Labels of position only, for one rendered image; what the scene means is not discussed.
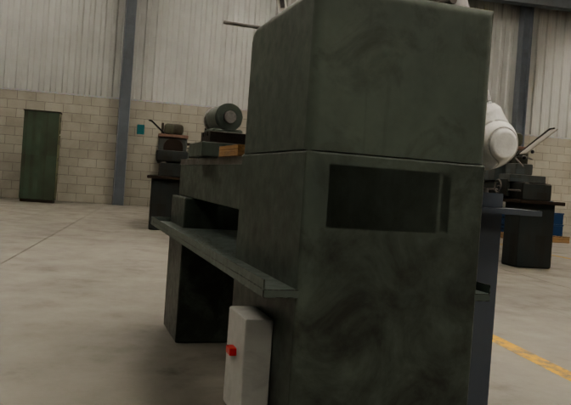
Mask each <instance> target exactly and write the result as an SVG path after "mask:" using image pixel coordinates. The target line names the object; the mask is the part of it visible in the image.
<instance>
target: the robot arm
mask: <svg viewBox="0 0 571 405"><path fill-rule="evenodd" d="M437 1H440V0H435V2H437ZM277 4H278V12H279V13H280V12H281V11H283V10H284V9H286V8H287V5H286V0H277ZM454 5H459V6H464V7H469V4H468V1H467V0H457V2H456V3H455V4H454ZM517 149H518V138H517V134H516V131H515V130H514V128H513V127H512V125H510V124H509V122H508V120H507V119H506V117H505V115H504V113H503V111H502V109H501V107H500V106H499V105H498V104H496V103H492V102H491V98H490V95H489V88H488V98H487V110H486V122H485V133H484V145H483V165H484V166H485V170H492V169H495V168H498V167H500V166H503V165H505V164H506V163H507V162H509V161H510V160H511V159H512V158H513V157H514V155H515V154H516V153H517Z"/></svg>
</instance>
